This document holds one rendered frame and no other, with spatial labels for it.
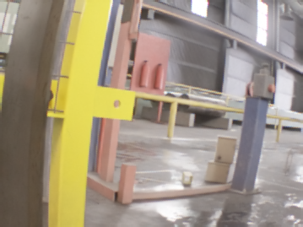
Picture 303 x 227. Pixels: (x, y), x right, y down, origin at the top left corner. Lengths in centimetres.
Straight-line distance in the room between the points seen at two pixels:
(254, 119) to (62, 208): 152
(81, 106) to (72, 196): 14
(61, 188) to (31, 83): 25
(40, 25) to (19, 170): 15
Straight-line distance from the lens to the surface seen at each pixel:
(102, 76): 181
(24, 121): 35
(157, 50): 824
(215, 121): 1016
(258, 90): 196
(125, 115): 64
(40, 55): 35
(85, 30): 54
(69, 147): 54
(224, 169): 220
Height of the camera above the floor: 43
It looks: 1 degrees down
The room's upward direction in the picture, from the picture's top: 8 degrees clockwise
